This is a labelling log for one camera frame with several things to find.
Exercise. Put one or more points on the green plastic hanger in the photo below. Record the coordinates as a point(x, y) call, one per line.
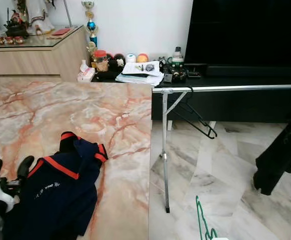
point(199, 217)

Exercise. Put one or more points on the dark ornate incense burner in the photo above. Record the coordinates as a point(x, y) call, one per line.
point(16, 27)

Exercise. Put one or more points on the red-lidded jar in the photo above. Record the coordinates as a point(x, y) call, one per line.
point(100, 62)

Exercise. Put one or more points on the black flat-screen television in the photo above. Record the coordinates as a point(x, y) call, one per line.
point(245, 30)

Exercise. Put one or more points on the gold and blue trophy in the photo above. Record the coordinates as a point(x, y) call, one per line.
point(91, 25)

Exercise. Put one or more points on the small clear bottle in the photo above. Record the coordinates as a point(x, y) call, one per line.
point(178, 55)

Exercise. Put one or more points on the black television console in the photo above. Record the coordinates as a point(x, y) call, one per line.
point(245, 105)

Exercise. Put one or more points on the white robed figurine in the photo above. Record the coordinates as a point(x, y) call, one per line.
point(39, 17)

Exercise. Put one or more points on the dark ball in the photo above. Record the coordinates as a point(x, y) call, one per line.
point(118, 59)

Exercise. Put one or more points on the black soundbar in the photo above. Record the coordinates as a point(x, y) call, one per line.
point(255, 70)

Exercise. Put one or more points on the black electronic gadget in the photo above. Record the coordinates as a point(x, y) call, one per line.
point(178, 72)

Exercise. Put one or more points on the black garment with gold logo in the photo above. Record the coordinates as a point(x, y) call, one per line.
point(280, 160)

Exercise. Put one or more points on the red flat box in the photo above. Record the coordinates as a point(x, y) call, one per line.
point(60, 31)

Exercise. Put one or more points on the navy garment with red trim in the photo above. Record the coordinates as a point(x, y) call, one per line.
point(55, 200)

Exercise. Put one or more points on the light wooden cabinet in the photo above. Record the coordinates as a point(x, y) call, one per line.
point(30, 62)

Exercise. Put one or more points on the stack of white papers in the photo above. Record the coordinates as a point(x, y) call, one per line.
point(140, 75)

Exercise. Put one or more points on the silver metal clothes rack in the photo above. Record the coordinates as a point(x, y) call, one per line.
point(235, 88)

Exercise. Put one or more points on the pink tissue pack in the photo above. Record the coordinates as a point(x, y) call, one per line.
point(85, 74)

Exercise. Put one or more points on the orange ball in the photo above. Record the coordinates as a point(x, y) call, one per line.
point(142, 58)

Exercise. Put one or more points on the white ball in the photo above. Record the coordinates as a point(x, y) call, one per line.
point(131, 58)

